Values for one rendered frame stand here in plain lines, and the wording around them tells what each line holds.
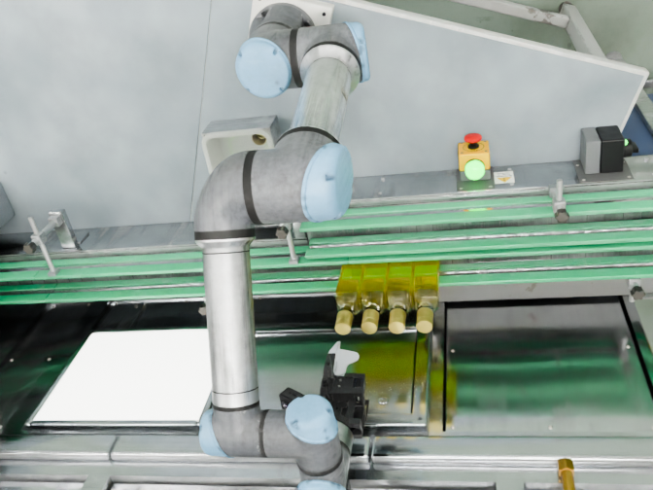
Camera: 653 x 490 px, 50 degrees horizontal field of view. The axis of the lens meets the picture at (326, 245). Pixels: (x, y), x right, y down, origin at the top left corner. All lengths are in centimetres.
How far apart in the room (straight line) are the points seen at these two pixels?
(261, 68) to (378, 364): 68
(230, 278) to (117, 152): 89
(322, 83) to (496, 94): 54
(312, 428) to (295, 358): 58
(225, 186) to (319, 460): 44
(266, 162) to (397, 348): 70
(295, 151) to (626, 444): 81
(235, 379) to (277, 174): 33
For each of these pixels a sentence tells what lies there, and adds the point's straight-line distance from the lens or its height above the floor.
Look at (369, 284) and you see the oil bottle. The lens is 156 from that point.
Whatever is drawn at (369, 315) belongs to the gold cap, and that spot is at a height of 114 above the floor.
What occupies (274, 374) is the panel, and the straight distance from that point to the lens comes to 161.
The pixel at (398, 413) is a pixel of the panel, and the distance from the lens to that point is 146.
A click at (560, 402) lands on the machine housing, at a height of 122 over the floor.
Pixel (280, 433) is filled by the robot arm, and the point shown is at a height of 157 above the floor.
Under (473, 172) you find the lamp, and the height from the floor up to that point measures 85.
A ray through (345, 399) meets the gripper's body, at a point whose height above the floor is 139.
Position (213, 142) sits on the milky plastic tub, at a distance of 173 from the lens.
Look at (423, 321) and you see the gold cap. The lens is 146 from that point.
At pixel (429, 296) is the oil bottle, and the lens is 151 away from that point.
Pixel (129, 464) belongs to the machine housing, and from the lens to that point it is 157.
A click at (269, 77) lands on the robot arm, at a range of 140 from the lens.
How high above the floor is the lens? 231
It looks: 56 degrees down
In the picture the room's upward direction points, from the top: 164 degrees counter-clockwise
